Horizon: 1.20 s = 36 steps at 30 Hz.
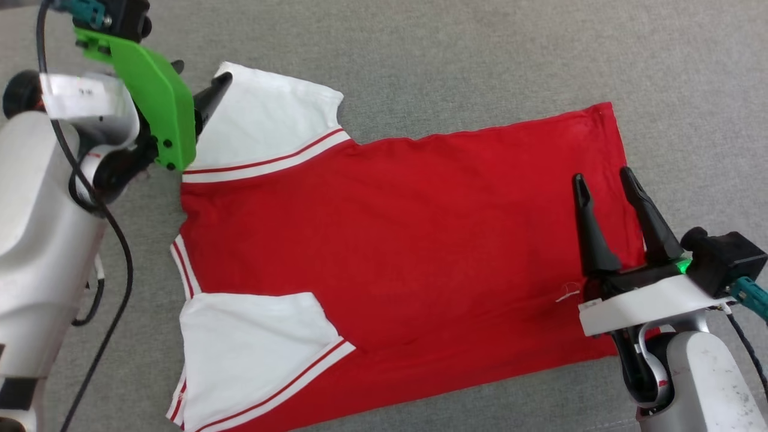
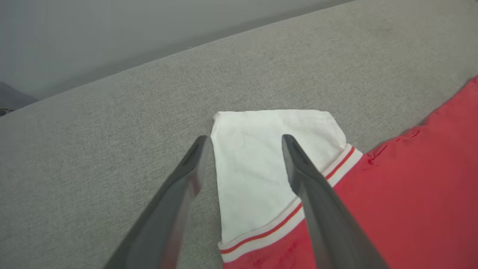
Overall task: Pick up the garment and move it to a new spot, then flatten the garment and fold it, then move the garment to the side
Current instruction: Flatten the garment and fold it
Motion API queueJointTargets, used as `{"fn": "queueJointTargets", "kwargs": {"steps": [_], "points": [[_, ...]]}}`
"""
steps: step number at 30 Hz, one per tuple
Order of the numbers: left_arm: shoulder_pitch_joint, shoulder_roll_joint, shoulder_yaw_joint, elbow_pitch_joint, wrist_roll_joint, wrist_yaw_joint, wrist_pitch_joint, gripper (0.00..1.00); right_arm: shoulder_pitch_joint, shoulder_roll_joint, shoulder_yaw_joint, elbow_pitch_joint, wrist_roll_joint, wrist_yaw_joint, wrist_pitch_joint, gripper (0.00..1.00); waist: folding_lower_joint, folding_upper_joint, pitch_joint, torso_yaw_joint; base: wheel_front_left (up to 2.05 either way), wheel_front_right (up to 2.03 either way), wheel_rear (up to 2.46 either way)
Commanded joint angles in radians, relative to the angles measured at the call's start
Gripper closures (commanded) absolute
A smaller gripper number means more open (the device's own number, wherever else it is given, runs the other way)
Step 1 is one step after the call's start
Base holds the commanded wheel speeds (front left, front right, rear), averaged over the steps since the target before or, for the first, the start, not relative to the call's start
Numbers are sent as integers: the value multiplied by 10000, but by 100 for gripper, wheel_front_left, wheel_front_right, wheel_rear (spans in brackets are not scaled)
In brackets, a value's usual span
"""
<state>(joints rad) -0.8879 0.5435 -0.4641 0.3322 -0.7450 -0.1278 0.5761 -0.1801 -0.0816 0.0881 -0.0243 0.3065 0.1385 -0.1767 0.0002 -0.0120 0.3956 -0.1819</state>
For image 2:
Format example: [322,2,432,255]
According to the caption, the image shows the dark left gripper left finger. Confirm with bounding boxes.
[104,135,213,269]

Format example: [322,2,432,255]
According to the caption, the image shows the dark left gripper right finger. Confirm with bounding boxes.
[281,134,389,269]

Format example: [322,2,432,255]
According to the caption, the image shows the red and white shirt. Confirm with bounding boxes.
[210,75,478,269]

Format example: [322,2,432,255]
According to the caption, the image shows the grey fabric sofa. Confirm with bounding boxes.
[0,0,478,269]

